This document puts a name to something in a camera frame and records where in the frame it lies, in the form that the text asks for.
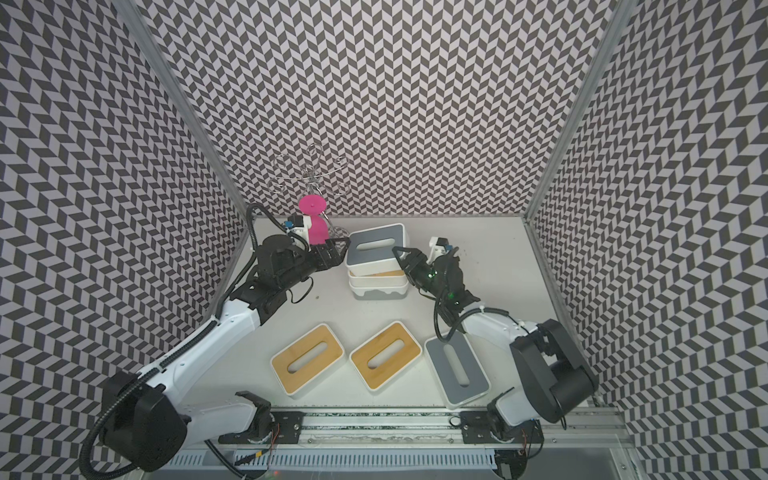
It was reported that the aluminium mounting rail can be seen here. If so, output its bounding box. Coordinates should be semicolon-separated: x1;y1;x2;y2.
137;407;637;451

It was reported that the all white tissue box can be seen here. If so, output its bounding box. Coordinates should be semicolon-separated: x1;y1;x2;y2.
349;283;409;301

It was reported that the pink plastic goblet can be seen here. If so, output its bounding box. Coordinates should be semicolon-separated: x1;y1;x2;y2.
298;194;329;245

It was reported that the right black cable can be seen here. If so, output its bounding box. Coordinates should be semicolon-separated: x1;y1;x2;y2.
433;287;511;344

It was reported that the left black corrugated cable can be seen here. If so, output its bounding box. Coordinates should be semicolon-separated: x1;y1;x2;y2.
79;202;289;480

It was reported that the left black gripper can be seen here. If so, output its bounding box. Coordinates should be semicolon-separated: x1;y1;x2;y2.
279;236;351;291

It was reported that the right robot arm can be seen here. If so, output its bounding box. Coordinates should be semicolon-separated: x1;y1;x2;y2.
392;238;599;443

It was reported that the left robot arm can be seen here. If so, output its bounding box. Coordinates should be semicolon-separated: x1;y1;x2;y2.
79;233;350;479

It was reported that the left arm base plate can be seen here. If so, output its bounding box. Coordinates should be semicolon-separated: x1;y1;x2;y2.
218;410;305;446

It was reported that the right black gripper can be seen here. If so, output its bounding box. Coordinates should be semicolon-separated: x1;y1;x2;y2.
392;247;447;303

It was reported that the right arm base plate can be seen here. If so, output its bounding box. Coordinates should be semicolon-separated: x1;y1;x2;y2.
449;410;544;446

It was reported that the chrome wire cup rack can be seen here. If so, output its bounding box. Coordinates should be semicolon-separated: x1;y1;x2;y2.
267;143;350;238

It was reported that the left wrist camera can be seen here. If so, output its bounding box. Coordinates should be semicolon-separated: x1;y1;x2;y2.
284;215;311;243

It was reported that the grey lid tissue box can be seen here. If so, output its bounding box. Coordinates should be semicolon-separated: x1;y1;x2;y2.
424;333;491;410
346;223;409;276

